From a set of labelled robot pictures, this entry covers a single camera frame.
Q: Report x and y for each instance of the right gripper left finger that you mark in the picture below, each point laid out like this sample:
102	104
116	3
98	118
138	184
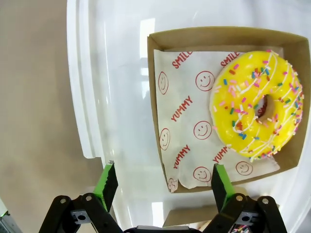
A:
97	208

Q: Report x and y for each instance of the white smiley print paper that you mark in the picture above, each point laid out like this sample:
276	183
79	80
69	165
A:
179	97

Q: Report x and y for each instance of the yellow sprinkled donut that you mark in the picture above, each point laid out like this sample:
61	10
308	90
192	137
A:
243	121

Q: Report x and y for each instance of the white display case base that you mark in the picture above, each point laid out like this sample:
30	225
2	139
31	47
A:
121	97

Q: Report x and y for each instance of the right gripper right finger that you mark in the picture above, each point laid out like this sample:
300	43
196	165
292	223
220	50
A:
233	213

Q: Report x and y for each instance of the brown cardboard donut box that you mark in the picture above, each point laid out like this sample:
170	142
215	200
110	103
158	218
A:
160	46

